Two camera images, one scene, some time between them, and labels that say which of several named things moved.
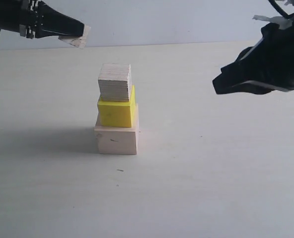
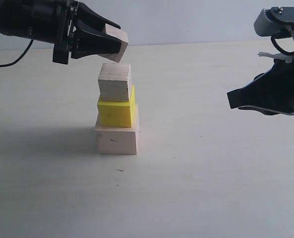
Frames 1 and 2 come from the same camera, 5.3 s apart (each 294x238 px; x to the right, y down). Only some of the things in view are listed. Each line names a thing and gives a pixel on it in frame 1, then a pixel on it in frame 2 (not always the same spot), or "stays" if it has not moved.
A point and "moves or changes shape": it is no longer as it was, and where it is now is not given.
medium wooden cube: (115, 82) stays
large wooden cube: (118, 140) stays
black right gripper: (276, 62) → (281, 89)
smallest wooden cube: (80, 41) moves or changes shape
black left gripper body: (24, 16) → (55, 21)
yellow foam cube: (117, 114) stays
